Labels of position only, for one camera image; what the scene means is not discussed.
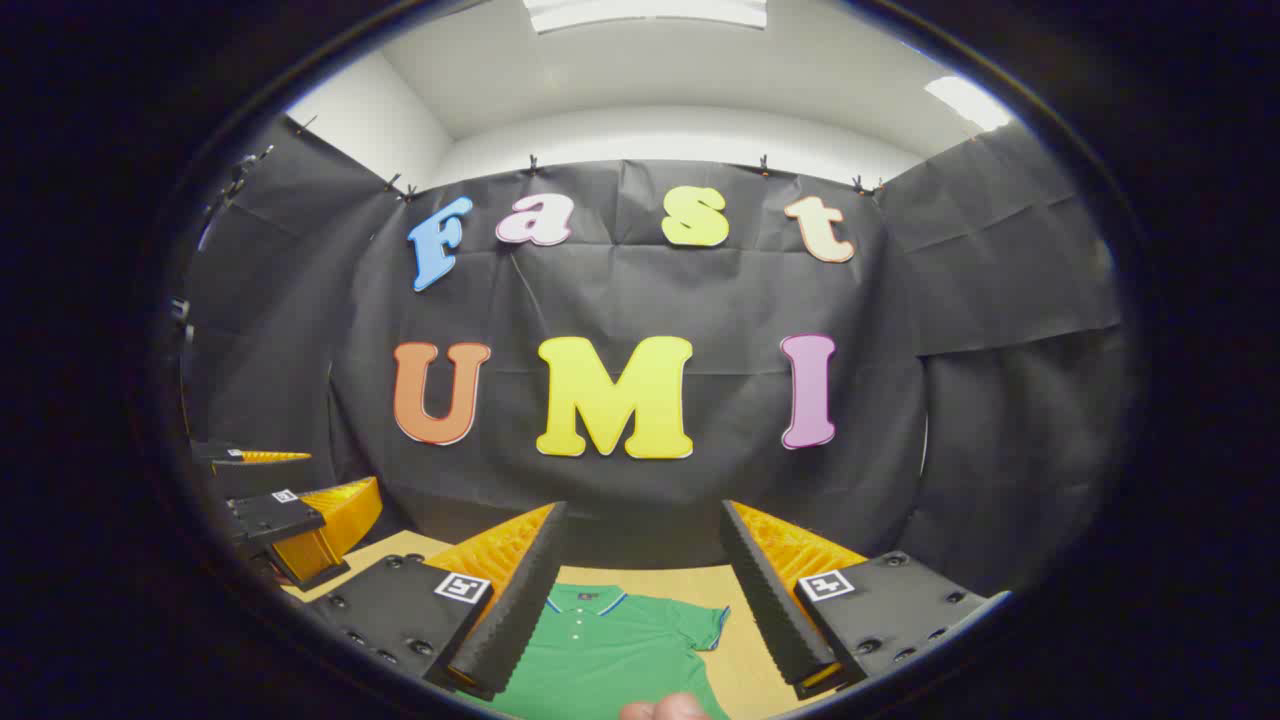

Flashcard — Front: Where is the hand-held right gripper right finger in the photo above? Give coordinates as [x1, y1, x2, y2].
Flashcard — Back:
[720, 498, 1011, 701]

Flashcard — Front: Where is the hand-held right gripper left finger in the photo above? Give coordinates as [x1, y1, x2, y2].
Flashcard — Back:
[308, 500, 569, 701]

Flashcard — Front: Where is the green T-shirt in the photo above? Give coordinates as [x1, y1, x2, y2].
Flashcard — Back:
[470, 583, 731, 720]

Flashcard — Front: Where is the black backdrop cloth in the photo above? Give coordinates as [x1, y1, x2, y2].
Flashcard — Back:
[180, 115, 1126, 601]

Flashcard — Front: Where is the ceiling light panel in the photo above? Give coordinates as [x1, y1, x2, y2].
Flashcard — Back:
[924, 76, 1013, 133]

